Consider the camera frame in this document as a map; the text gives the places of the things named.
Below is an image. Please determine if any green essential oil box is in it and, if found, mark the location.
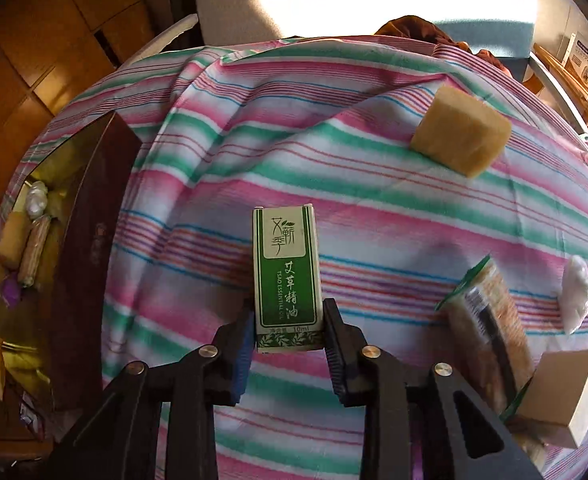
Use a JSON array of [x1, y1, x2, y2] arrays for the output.
[[251, 203, 325, 353]]

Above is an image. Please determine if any brown cardboard box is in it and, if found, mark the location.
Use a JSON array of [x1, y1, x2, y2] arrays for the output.
[[4, 395, 50, 448]]

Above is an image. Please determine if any gold tin box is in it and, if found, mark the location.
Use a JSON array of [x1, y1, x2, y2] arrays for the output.
[[0, 110, 142, 411]]

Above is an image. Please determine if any purple snack packet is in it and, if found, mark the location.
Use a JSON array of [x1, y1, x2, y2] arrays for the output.
[[0, 277, 22, 308]]

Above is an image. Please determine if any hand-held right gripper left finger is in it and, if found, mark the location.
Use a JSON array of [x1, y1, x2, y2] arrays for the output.
[[49, 300, 257, 480]]

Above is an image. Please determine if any striped blanket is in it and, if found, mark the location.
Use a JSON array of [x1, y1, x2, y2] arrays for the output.
[[0, 35, 588, 480]]

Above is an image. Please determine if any cracker packet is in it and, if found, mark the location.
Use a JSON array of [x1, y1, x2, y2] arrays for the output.
[[16, 214, 52, 288], [434, 255, 537, 421]]

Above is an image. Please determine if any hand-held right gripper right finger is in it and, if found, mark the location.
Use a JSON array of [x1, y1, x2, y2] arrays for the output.
[[323, 299, 545, 480]]

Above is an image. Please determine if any wooden rack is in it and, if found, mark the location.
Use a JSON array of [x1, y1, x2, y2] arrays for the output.
[[531, 42, 588, 161]]

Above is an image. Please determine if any white carton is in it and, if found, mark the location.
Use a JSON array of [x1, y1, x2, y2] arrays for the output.
[[561, 32, 588, 96]]

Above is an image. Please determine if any white ball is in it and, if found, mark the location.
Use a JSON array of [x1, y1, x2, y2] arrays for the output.
[[559, 255, 588, 336], [25, 180, 50, 221]]

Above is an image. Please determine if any brown cloth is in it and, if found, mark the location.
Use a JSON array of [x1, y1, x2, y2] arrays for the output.
[[374, 16, 512, 68]]

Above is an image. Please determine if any wooden wardrobe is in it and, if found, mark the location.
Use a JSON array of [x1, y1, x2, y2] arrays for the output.
[[0, 0, 175, 271]]

